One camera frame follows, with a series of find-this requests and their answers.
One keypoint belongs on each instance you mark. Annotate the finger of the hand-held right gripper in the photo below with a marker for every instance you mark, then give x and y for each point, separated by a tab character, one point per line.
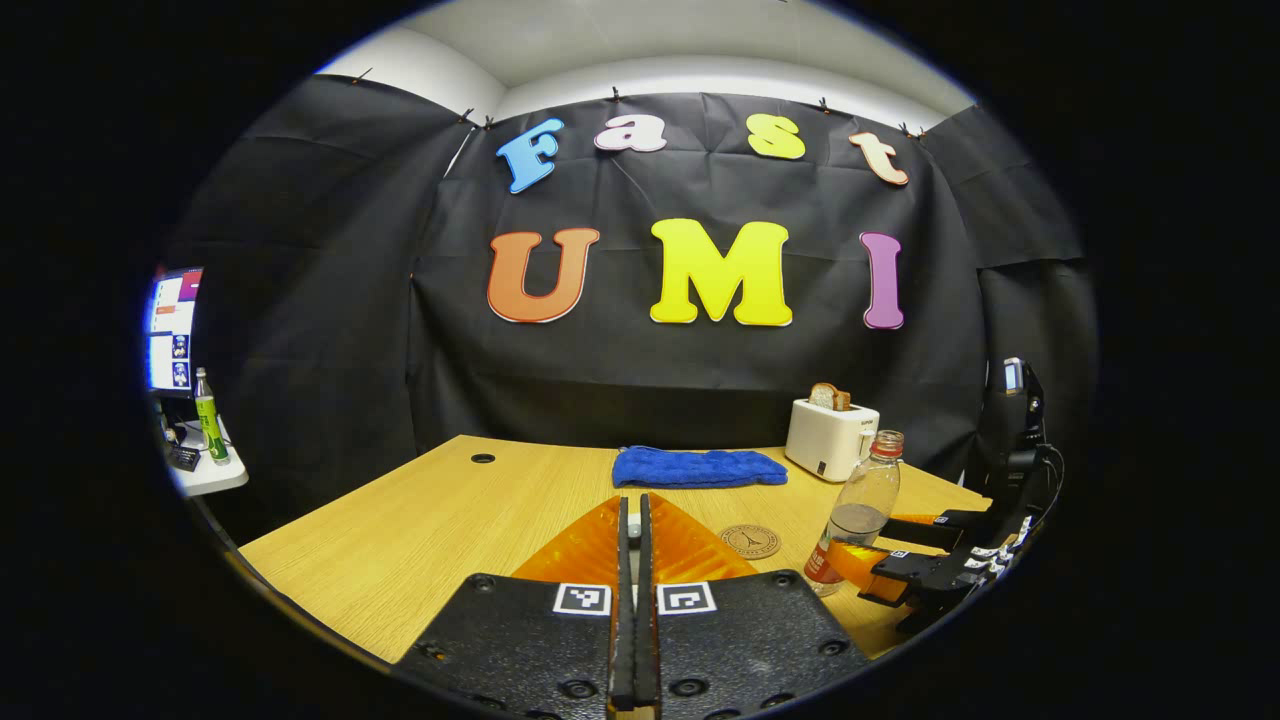
960	525
930	575

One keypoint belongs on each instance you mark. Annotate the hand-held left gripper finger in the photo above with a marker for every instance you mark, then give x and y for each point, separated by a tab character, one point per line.
646	620
624	620

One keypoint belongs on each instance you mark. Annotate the clear plastic water bottle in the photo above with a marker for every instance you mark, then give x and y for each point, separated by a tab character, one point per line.
865	490

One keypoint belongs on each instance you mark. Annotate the round brown coaster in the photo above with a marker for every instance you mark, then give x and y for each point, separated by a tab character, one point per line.
749	541

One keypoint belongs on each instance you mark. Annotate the green drink bottle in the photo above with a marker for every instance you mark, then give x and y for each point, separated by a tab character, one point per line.
211	425

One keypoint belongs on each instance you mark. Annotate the white toaster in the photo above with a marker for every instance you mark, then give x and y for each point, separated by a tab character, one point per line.
825	440

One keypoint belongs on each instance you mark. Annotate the blue towel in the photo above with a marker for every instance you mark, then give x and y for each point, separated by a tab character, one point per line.
700	468

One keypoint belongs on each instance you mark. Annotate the large bread slice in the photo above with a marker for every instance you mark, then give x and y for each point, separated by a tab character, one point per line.
822	397

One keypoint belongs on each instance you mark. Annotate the white side table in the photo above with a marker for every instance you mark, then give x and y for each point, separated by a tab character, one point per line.
215	478

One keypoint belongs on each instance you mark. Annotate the black backdrop cloth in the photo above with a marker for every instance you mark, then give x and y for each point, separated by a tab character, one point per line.
320	300

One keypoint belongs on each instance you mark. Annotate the black keyboard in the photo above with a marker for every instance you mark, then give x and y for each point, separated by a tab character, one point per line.
184	459

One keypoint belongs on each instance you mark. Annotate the computer monitor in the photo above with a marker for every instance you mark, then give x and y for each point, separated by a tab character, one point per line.
175	330

